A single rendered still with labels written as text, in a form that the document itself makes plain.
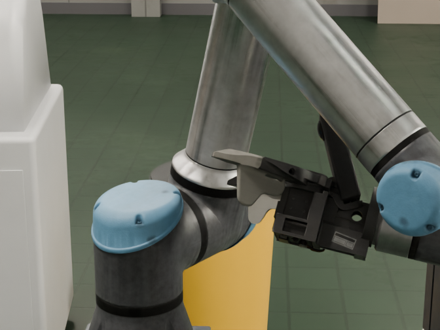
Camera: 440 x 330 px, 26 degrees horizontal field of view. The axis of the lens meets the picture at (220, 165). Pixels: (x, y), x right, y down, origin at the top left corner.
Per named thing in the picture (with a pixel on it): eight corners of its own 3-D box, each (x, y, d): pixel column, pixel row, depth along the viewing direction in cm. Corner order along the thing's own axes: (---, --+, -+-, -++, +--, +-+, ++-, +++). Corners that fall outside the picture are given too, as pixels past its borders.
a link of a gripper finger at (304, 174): (266, 167, 107) (328, 192, 111) (269, 155, 108) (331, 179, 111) (245, 170, 112) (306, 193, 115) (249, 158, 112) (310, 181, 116)
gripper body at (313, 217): (266, 229, 110) (368, 255, 108) (284, 158, 112) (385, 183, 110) (270, 239, 118) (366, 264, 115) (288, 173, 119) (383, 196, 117)
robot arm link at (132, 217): (74, 292, 126) (69, 194, 121) (143, 259, 136) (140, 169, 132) (143, 317, 119) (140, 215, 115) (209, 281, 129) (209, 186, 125)
